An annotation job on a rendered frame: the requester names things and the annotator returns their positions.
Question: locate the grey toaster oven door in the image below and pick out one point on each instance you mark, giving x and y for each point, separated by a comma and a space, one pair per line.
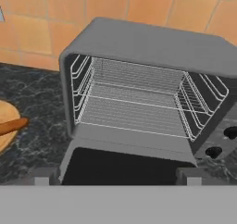
123, 166

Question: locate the round wooden plate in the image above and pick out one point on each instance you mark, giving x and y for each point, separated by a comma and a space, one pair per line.
6, 127

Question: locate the black toaster oven knob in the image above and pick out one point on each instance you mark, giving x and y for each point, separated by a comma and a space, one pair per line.
214, 152
230, 132

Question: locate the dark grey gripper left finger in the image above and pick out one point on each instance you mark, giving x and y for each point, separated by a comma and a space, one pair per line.
41, 176

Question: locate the grey toaster oven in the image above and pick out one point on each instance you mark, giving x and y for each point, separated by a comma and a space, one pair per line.
148, 52

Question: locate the brown baguette bread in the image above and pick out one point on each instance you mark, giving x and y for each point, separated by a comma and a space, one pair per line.
12, 126

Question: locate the grey wall fixture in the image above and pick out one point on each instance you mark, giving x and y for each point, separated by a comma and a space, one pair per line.
1, 14

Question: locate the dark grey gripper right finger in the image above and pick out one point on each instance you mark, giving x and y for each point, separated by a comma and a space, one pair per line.
193, 176

